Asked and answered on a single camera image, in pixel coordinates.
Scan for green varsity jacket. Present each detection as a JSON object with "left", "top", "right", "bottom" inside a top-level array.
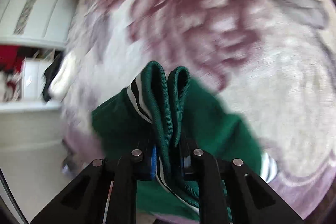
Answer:
[{"left": 92, "top": 61, "right": 278, "bottom": 223}]

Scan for red hanging clothes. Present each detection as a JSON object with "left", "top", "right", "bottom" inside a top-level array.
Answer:
[{"left": 0, "top": 45, "right": 25, "bottom": 73}]

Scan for white folded garment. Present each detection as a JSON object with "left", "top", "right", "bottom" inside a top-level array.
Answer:
[{"left": 48, "top": 52, "right": 77, "bottom": 101}]

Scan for black garment on bed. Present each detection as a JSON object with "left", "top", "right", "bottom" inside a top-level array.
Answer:
[{"left": 42, "top": 52, "right": 63, "bottom": 102}]

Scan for white drawer unit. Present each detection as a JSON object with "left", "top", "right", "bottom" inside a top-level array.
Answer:
[{"left": 22, "top": 58, "right": 52, "bottom": 101}]

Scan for floral bed blanket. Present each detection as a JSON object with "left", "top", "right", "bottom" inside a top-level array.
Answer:
[{"left": 63, "top": 0, "right": 335, "bottom": 223}]

